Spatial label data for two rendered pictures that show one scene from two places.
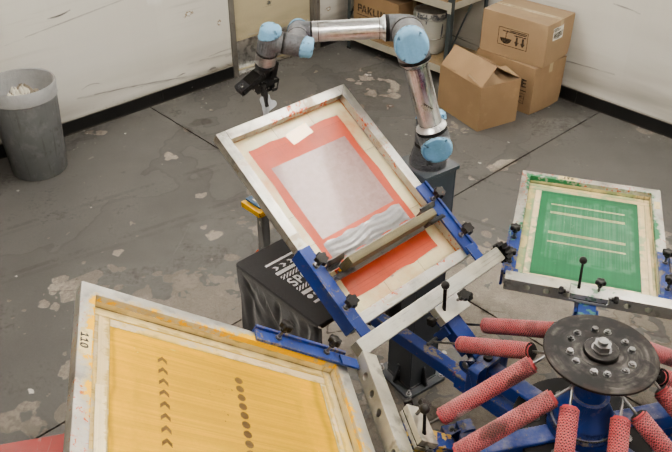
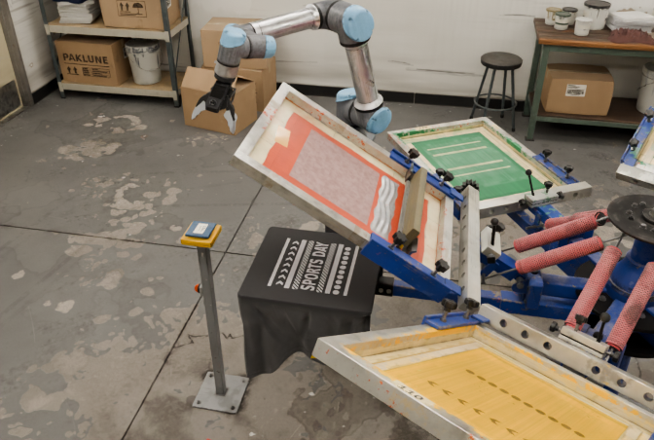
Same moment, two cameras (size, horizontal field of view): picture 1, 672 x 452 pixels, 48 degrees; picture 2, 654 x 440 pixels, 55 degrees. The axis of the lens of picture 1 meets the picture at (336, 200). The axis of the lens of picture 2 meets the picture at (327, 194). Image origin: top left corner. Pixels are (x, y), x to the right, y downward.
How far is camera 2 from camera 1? 138 cm
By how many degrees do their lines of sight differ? 30
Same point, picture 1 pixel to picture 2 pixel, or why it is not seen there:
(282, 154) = (286, 159)
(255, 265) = (258, 288)
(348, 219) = (368, 201)
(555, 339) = (624, 223)
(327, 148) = (309, 143)
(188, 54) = not seen: outside the picture
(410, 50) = (361, 28)
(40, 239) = not seen: outside the picture
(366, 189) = (358, 170)
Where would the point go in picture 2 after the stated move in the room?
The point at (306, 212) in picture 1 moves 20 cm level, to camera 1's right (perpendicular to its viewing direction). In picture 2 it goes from (340, 205) to (387, 187)
